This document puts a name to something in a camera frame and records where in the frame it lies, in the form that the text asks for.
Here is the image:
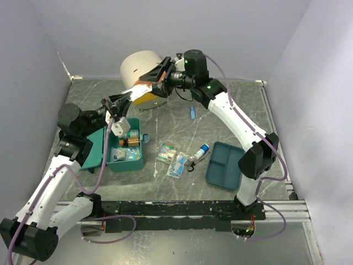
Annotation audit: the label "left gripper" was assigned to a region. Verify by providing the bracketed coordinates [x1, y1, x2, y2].
[81, 90, 136, 137]

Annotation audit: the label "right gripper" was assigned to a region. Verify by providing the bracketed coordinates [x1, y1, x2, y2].
[138, 57, 194, 98]

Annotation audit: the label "brown bottle orange cap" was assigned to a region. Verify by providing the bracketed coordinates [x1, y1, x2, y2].
[119, 137, 141, 147]

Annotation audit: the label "blue cotton ball bag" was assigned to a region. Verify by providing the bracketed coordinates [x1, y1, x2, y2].
[110, 147, 142, 162]

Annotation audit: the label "teal medicine box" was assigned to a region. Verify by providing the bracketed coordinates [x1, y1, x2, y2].
[81, 118, 149, 173]

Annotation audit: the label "cotton swab packet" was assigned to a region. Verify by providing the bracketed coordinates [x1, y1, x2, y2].
[156, 141, 180, 163]

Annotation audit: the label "elastic bandage roll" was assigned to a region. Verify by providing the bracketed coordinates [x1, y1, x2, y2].
[193, 144, 210, 161]

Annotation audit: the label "small blue white packets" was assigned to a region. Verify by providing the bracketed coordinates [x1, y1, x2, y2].
[167, 153, 190, 179]

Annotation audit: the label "blue divided tray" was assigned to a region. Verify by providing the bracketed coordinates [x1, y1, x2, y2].
[205, 141, 245, 191]

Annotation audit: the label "white blue gauze packet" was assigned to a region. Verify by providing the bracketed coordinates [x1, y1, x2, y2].
[121, 84, 152, 102]

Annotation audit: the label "white plastic bottle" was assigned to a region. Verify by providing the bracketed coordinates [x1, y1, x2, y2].
[121, 129, 140, 139]

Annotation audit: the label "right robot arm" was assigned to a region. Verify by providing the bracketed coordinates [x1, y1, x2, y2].
[136, 49, 279, 220]

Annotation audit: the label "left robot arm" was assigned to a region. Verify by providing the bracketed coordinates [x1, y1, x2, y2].
[1, 93, 131, 264]

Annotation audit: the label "round mini drawer cabinet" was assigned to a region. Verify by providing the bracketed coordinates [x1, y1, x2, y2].
[120, 50, 167, 110]

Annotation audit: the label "blue plastic vial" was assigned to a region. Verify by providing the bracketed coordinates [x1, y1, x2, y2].
[190, 106, 196, 120]

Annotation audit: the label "black clip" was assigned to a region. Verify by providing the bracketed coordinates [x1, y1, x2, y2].
[188, 161, 196, 172]

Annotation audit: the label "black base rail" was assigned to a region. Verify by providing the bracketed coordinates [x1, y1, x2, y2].
[83, 200, 265, 233]

